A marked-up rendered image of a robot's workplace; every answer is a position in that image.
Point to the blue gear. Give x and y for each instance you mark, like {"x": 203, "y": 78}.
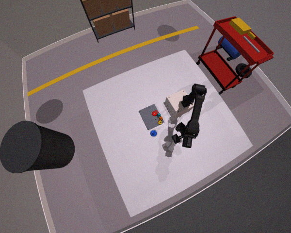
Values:
{"x": 153, "y": 133}

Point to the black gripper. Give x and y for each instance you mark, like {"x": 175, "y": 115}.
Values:
{"x": 177, "y": 138}

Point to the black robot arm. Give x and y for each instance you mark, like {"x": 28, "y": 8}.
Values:
{"x": 191, "y": 130}

